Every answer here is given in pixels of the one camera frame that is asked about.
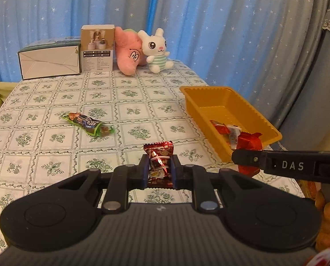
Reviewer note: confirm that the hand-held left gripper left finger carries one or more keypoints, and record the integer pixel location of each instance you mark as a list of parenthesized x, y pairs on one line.
[(145, 171)]

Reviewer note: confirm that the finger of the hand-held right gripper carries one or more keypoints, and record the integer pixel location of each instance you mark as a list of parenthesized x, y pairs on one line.
[(250, 159)]

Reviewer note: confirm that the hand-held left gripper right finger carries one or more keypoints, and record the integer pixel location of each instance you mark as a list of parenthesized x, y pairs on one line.
[(175, 173)]

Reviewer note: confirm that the large red snack packet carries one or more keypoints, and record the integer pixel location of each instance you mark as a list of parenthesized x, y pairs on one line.
[(249, 142)]

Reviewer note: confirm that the small red candy packet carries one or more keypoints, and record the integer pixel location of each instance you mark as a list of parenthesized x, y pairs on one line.
[(159, 160)]

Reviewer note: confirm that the red white candy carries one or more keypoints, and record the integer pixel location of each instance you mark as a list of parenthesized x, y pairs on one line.
[(234, 137)]

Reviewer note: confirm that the orange plastic tray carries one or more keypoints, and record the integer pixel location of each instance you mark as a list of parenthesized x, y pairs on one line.
[(223, 105)]

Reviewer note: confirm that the person's right hand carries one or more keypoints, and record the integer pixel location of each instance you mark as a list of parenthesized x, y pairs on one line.
[(329, 213)]

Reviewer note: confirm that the glossy red snack packet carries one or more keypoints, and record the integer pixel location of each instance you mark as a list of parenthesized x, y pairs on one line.
[(220, 128)]

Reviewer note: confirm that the green-ended chocolate bar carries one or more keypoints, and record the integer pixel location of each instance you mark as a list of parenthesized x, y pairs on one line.
[(87, 123)]

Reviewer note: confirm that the pink plush toy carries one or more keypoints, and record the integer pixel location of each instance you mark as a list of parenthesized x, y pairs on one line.
[(129, 58)]

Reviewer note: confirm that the tall tan product box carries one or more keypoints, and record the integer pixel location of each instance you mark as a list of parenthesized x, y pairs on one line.
[(97, 58)]

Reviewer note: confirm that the white bunny plush toy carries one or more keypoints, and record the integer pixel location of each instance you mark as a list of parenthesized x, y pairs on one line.
[(156, 47)]

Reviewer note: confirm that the blue starry curtain panel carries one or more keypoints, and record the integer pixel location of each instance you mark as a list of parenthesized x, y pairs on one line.
[(57, 5), (237, 27)]

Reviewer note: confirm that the flat white cardboard box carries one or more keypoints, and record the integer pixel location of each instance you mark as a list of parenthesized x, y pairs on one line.
[(48, 63)]

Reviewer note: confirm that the pale yellow sofa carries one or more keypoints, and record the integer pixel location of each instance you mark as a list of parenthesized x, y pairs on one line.
[(4, 88)]

